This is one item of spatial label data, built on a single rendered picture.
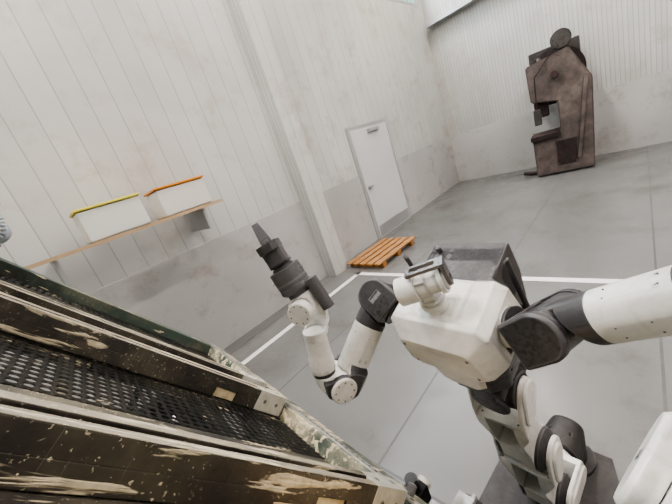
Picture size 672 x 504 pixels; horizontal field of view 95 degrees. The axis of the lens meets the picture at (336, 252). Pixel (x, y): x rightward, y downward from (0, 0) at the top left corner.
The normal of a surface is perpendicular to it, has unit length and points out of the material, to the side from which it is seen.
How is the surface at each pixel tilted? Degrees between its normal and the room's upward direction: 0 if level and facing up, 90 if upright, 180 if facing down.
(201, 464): 90
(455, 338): 68
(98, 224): 90
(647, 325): 107
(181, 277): 90
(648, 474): 35
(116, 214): 90
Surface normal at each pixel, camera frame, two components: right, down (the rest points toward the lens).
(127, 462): 0.63, 0.02
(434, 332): -0.77, 0.05
